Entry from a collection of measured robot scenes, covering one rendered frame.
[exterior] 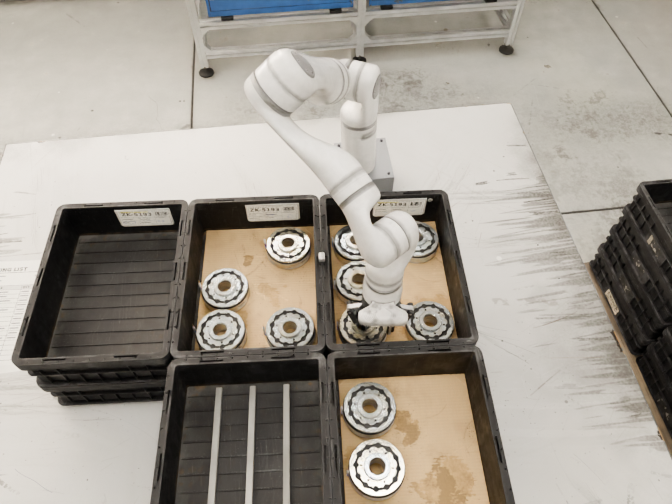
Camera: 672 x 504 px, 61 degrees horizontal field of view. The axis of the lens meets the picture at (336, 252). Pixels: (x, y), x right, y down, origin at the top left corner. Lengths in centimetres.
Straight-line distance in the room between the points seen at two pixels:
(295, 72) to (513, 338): 83
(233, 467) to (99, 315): 46
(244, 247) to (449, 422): 61
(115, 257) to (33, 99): 206
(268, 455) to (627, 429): 78
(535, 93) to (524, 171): 148
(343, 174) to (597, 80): 263
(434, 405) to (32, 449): 85
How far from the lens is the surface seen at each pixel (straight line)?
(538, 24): 375
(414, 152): 176
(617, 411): 144
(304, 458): 114
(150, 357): 115
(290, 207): 133
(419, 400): 118
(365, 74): 134
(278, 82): 94
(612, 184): 289
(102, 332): 133
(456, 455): 116
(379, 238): 90
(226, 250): 137
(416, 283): 131
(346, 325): 120
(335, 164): 92
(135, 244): 144
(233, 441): 116
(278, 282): 130
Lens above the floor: 192
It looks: 55 degrees down
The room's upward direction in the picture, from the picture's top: straight up
